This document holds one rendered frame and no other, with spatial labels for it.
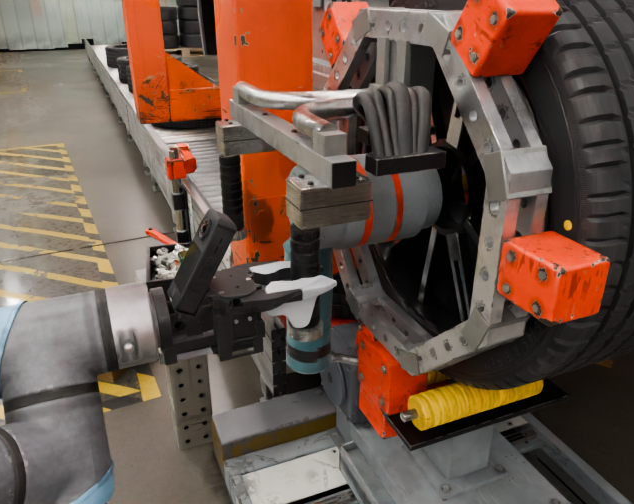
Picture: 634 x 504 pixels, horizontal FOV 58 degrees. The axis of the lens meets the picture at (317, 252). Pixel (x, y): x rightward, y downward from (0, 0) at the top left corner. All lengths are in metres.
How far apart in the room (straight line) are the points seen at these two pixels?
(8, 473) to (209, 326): 0.24
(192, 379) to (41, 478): 1.00
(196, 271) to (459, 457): 0.78
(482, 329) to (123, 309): 0.43
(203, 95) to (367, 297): 2.23
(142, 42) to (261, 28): 1.94
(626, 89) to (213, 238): 0.49
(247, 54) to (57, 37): 12.59
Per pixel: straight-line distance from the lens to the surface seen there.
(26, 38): 13.70
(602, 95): 0.73
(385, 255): 1.15
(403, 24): 0.86
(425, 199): 0.87
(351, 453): 1.45
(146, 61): 3.09
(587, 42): 0.77
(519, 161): 0.69
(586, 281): 0.68
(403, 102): 0.68
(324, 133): 0.64
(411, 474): 1.30
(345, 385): 1.33
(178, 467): 1.66
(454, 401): 1.00
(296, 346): 1.09
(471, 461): 1.29
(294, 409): 1.59
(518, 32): 0.70
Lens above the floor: 1.15
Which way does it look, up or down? 25 degrees down
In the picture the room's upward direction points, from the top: straight up
